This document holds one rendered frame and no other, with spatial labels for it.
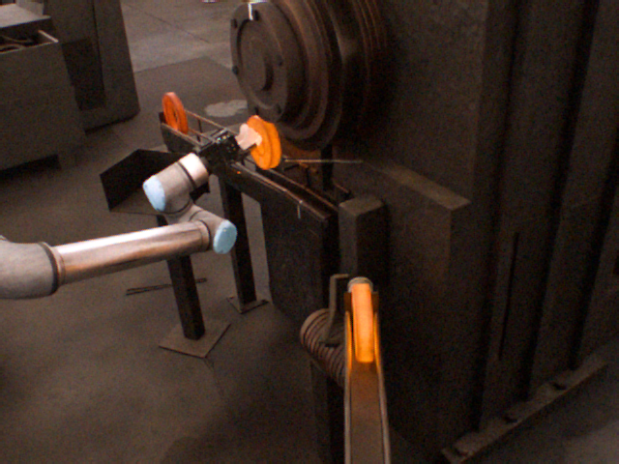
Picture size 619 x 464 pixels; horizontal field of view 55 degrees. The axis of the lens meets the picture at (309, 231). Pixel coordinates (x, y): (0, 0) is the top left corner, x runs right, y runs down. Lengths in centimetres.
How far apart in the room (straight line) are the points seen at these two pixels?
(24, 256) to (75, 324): 128
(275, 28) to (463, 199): 55
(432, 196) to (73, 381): 150
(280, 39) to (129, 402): 135
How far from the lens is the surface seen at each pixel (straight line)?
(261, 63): 142
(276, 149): 171
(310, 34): 135
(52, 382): 238
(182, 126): 254
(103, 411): 220
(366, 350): 119
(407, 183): 140
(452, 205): 132
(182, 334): 237
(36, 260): 133
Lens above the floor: 152
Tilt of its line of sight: 32 degrees down
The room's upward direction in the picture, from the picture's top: 4 degrees counter-clockwise
